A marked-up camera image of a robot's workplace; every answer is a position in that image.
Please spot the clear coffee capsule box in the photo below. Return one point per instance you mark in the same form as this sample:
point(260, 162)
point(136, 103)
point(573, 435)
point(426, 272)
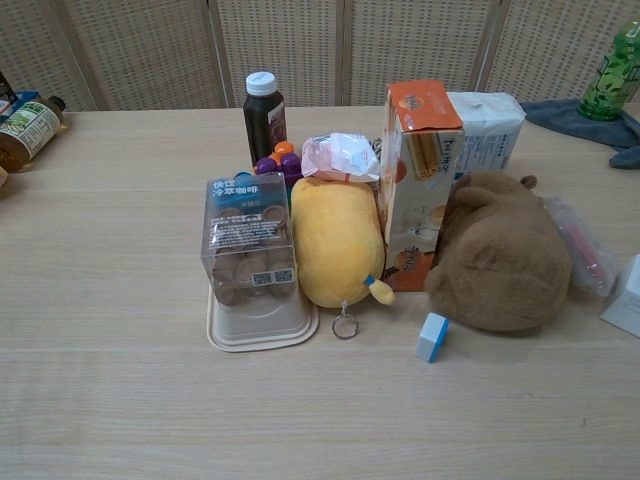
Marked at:
point(248, 235)

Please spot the orange and white carton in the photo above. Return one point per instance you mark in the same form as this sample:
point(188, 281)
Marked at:
point(417, 190)

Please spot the blue block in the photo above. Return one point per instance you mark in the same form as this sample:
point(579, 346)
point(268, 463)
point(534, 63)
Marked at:
point(432, 337)

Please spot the yellow plush toy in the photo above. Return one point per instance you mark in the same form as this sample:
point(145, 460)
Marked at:
point(336, 240)

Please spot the pink white snack packet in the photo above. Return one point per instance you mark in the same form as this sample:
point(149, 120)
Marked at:
point(340, 156)

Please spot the purple orange plastic toy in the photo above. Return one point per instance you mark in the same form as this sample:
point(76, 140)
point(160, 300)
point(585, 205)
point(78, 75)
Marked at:
point(280, 161)

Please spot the beige plastic tray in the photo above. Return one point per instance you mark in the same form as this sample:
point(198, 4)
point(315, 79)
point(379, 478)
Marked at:
point(260, 325)

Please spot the dark juice bottle white cap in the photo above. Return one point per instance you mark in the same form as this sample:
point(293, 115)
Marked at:
point(263, 120)

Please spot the brown plush toy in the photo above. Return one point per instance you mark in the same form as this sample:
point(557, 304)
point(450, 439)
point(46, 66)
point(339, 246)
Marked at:
point(500, 260)

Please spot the woven folding screen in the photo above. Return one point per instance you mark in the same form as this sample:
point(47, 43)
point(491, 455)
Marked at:
point(320, 50)

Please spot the white tissue pack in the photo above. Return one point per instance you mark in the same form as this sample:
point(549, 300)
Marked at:
point(487, 132)

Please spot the clear pouch with pink item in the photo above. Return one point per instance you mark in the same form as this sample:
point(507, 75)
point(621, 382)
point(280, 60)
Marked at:
point(585, 245)

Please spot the grey blue cloth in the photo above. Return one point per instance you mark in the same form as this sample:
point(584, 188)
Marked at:
point(580, 125)

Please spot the amber bottle green label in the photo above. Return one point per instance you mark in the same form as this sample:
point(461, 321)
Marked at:
point(27, 130)

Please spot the green tea bottle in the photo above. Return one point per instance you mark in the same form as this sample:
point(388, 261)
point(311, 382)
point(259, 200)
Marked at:
point(611, 70)

